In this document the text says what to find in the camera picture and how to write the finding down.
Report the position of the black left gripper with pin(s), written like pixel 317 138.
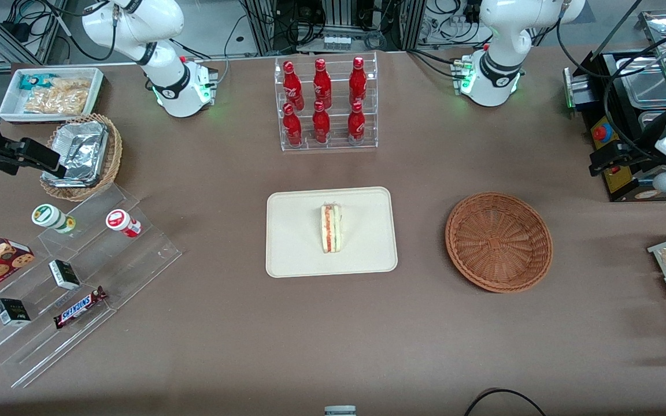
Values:
pixel 637 151

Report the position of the triangular sandwich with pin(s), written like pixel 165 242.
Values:
pixel 331 228

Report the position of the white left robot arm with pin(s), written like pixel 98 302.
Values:
pixel 500 63

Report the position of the aluminium foil tray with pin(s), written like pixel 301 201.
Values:
pixel 81 153

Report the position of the light tan wicker basket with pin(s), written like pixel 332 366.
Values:
pixel 114 156

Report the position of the brown wicker basket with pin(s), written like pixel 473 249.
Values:
pixel 498 242

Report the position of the beige plastic tray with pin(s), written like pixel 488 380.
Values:
pixel 292 231

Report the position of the yellow emergency stop box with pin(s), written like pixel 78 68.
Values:
pixel 602 124

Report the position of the white rectangular bin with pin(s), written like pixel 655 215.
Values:
pixel 12 98

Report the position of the green lid white cup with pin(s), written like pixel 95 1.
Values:
pixel 47 215

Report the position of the clear bag of chips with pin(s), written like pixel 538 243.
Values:
pixel 58 99

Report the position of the black food warmer appliance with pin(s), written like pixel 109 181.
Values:
pixel 599 86

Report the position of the teal snack packet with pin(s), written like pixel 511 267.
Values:
pixel 32 81

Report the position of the red lid white cup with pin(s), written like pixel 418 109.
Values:
pixel 120 221

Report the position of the small black carton box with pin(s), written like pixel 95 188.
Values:
pixel 12 312
pixel 65 274

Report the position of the clear acrylic stepped stand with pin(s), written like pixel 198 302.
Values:
pixel 136 260

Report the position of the snickers chocolate bar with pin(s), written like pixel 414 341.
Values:
pixel 80 307

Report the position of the red cola bottle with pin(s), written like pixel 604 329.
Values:
pixel 292 86
pixel 358 81
pixel 322 84
pixel 321 124
pixel 292 128
pixel 356 124

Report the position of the clear acrylic bottle rack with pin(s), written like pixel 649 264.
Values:
pixel 327 147

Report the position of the white power strip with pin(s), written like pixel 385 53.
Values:
pixel 337 43

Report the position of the grey device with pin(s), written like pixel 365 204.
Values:
pixel 340 411

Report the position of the aluminium frame structure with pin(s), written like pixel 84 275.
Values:
pixel 339 11

